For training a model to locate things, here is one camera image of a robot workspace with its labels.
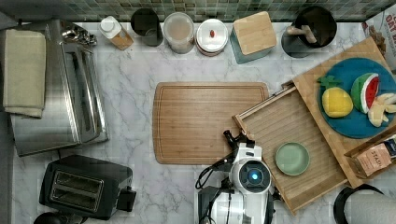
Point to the wooden drawer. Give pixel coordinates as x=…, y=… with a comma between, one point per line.
x=285, y=119

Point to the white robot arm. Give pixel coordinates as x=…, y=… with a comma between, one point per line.
x=236, y=189

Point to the bamboo cutting board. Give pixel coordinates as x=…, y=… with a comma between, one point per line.
x=189, y=118

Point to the white lidded pink jar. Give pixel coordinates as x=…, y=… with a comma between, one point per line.
x=211, y=37

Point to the glass jar with brown contents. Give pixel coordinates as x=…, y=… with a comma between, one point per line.
x=178, y=32

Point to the teal canister with wooden lid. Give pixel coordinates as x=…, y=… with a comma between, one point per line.
x=252, y=37

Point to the green ceramic bowl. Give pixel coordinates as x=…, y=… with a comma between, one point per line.
x=292, y=158

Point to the dark empty cup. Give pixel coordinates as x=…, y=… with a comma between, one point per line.
x=146, y=23

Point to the wooden cabinet top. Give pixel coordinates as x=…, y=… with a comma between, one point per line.
x=307, y=85

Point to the white capped glass bottle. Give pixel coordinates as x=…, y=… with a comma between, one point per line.
x=115, y=33

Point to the yellow toy pineapple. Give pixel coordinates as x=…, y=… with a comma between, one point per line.
x=336, y=102

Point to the black toaster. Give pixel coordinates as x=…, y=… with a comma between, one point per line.
x=87, y=187

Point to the black utensil holder crock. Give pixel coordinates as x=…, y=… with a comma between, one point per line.
x=314, y=28

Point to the toy watermelon slice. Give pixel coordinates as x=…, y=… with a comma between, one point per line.
x=364, y=91

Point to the brown coffee bag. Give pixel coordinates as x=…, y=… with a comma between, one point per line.
x=376, y=158

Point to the beige folded towel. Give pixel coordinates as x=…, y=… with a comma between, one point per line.
x=25, y=70

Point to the toy peeled banana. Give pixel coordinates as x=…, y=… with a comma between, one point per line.
x=383, y=104

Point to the paper towel roll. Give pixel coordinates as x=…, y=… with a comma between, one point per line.
x=364, y=205

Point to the oat cereal box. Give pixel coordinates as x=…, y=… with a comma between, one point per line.
x=382, y=29

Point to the wooden utensil handle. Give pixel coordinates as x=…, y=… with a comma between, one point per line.
x=303, y=30

